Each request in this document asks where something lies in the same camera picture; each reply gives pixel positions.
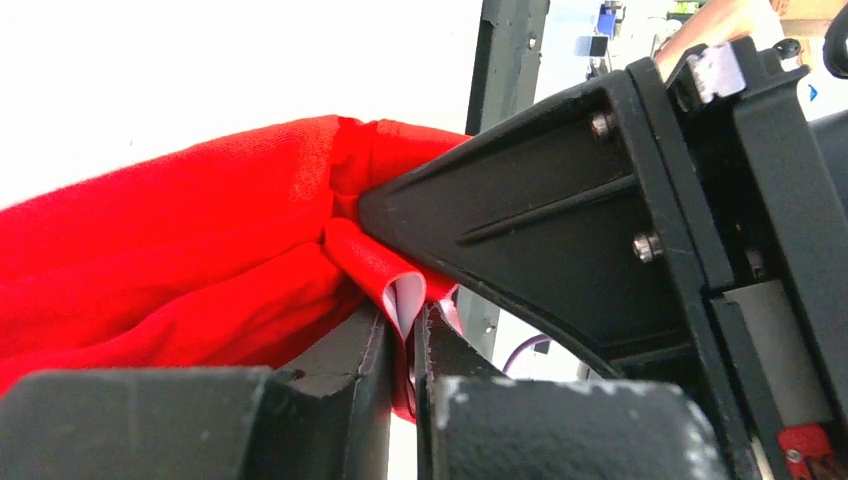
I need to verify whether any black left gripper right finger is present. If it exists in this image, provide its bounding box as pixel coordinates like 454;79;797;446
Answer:
413;304;729;479

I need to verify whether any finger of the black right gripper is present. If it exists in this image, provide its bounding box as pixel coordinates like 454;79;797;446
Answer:
359;71;698;377

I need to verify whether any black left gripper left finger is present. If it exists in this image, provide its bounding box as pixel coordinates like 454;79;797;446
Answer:
1;303;393;479

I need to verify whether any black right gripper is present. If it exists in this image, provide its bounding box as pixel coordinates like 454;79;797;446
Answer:
627;38;847;479

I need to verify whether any red underwear white trim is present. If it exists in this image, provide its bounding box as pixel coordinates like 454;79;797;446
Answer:
1;115;464;421

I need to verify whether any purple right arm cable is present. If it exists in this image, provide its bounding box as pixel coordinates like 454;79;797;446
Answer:
502;334;552;374

